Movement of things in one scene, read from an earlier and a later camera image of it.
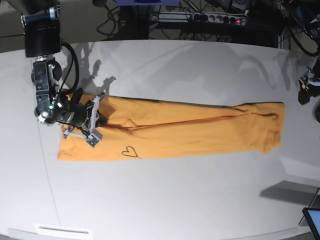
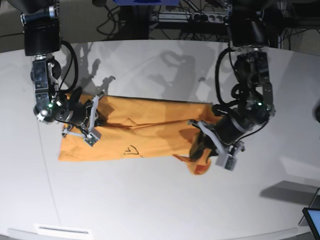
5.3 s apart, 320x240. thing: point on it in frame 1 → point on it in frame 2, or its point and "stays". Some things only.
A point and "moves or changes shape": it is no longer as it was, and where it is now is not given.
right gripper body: [311, 78] → [225, 134]
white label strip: [60, 229] stays
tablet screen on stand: [311, 216] stays
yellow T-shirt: [132, 127] moves or changes shape
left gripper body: [87, 131] stays
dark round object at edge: [316, 111] stays
